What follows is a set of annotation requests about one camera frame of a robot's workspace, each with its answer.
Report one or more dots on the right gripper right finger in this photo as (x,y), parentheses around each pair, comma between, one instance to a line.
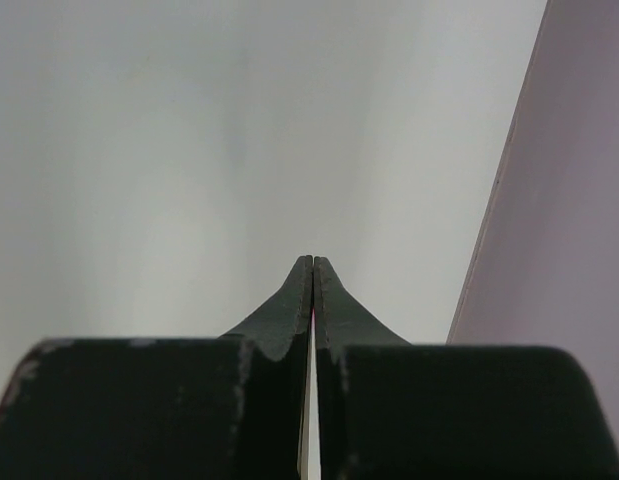
(389,409)

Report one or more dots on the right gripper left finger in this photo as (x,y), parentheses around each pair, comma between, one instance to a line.
(230,407)

